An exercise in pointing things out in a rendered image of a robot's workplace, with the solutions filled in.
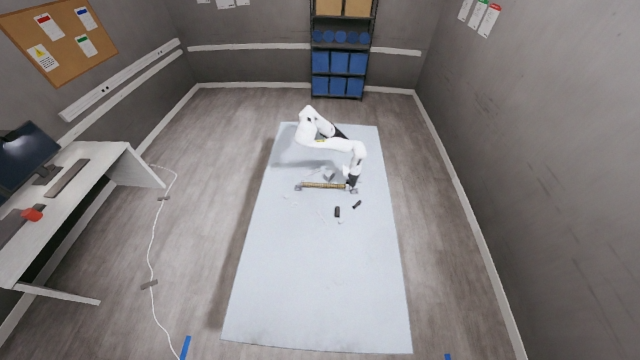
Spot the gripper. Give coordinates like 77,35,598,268
342,163,361,191

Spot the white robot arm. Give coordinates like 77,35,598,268
294,105,366,170

